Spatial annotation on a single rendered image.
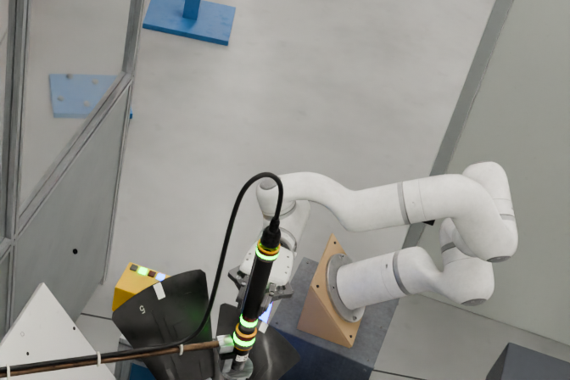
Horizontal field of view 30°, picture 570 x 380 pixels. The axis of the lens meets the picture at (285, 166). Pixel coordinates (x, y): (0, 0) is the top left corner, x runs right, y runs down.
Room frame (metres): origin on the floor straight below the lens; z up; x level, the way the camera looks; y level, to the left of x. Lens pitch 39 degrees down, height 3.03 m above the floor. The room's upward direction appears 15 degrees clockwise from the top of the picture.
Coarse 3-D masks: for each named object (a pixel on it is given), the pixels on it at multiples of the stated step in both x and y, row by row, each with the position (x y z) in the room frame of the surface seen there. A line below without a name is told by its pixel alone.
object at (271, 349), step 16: (224, 304) 1.71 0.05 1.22; (224, 320) 1.67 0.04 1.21; (256, 336) 1.67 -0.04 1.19; (272, 336) 1.69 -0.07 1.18; (256, 352) 1.62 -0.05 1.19; (272, 352) 1.64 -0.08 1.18; (288, 352) 1.67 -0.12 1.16; (256, 368) 1.58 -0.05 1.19; (272, 368) 1.60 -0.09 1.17; (288, 368) 1.63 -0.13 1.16
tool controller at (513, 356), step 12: (516, 348) 1.78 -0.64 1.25; (504, 360) 1.75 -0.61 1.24; (516, 360) 1.75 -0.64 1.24; (528, 360) 1.76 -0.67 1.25; (540, 360) 1.77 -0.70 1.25; (552, 360) 1.77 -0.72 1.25; (564, 360) 1.78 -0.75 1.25; (492, 372) 1.80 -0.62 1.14; (504, 372) 1.71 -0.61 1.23; (516, 372) 1.72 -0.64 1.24; (528, 372) 1.73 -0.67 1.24; (540, 372) 1.74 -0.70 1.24; (552, 372) 1.74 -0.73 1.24; (564, 372) 1.75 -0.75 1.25
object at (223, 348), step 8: (216, 336) 1.45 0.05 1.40; (224, 336) 1.46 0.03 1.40; (224, 344) 1.43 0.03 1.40; (232, 344) 1.44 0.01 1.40; (224, 352) 1.43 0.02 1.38; (232, 352) 1.44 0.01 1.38; (224, 360) 1.43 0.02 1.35; (248, 360) 1.48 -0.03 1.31; (224, 368) 1.43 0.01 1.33; (248, 368) 1.46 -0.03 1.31; (224, 376) 1.44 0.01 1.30; (232, 376) 1.43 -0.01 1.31; (240, 376) 1.44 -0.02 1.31; (248, 376) 1.44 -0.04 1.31
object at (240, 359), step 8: (272, 224) 1.46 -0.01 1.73; (264, 232) 1.46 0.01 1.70; (272, 232) 1.46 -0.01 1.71; (280, 232) 1.46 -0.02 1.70; (264, 240) 1.45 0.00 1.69; (272, 240) 1.45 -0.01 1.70; (272, 248) 1.45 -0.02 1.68; (240, 352) 1.45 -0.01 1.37; (248, 352) 1.46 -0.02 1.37; (232, 360) 1.45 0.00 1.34; (240, 360) 1.45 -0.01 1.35; (232, 368) 1.45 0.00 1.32; (240, 368) 1.45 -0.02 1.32
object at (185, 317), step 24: (168, 288) 1.51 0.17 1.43; (192, 288) 1.54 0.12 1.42; (120, 312) 1.43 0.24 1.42; (168, 312) 1.48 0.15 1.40; (192, 312) 1.50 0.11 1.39; (144, 336) 1.43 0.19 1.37; (168, 336) 1.45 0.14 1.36; (144, 360) 1.40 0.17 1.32; (168, 360) 1.42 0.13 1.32; (192, 360) 1.44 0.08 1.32
